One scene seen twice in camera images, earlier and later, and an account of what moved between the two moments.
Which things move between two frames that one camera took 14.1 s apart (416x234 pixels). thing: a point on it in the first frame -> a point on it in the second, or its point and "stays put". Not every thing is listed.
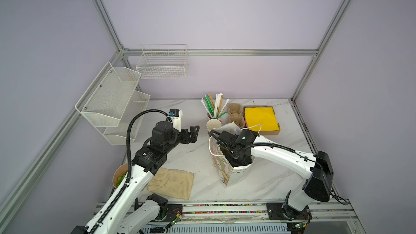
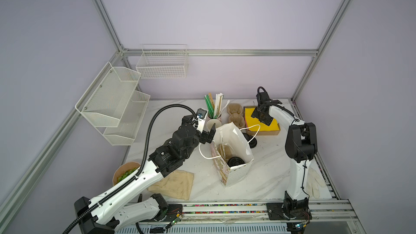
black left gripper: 193,135 -> 205,136
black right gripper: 242,163 -> 262,119
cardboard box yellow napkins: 262,119 stays put
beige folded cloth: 176,183 stays put
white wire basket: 162,61 stays put
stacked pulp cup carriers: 235,110 stays put
